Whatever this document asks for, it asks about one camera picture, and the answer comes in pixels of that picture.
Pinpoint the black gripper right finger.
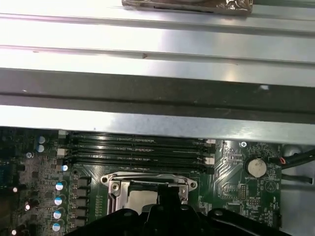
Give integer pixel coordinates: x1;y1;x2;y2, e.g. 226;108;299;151
169;183;297;236

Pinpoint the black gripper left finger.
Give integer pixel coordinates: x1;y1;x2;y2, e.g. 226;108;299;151
65;183;170;236

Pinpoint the silver square CPU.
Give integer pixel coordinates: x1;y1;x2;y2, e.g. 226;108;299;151
127;189;159;212

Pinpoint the metal wire locking lever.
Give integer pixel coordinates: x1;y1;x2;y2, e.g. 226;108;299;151
107;190;114;217

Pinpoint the metal socket cover frame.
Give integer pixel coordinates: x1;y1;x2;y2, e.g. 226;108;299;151
108;178;190;217

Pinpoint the CPU socket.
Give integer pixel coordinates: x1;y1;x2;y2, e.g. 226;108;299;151
100;172;199;222

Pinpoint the black RAM slot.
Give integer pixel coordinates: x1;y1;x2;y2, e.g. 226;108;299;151
63;154;215;165
57;144;213;155
63;164;214;176
67;134;216;145

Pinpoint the green motherboard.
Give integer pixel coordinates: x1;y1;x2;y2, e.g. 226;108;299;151
0;126;284;236

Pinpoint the silver coin battery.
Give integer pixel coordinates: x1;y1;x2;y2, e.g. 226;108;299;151
247;157;267;178

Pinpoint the black open PC case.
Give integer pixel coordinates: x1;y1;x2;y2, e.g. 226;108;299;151
0;66;315;236

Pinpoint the black wire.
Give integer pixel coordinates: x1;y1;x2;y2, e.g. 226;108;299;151
282;173;314;185
282;148;315;166

